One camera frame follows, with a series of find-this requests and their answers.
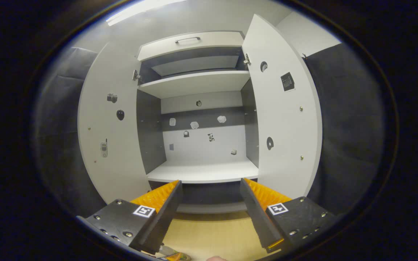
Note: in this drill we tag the white cabinet door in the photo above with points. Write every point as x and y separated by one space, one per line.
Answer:
285 119
125 163

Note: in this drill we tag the white cabinet shelf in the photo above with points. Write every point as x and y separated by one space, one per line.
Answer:
201 172
194 66
194 85

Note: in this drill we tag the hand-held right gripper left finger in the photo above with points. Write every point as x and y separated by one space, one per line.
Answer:
165 212

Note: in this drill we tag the metal door hinge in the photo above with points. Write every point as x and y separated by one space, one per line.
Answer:
247 59
135 75

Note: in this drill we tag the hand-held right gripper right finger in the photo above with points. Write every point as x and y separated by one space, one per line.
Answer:
254 214

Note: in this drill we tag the white cabinet drawer front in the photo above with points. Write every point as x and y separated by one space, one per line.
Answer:
209 43

